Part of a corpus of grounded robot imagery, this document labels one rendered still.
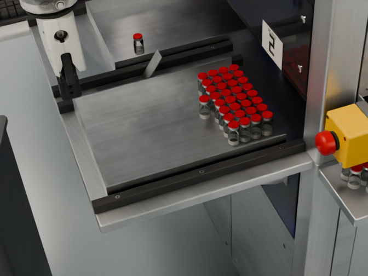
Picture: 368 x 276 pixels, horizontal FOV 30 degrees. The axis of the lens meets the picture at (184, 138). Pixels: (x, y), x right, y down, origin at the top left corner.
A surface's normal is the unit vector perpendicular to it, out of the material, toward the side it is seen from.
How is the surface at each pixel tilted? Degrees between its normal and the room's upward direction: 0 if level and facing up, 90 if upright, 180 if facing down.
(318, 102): 90
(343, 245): 90
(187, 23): 0
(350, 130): 0
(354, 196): 0
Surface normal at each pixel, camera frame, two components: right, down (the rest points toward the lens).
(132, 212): -0.06, -0.73
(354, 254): 0.33, 0.63
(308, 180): -0.94, 0.27
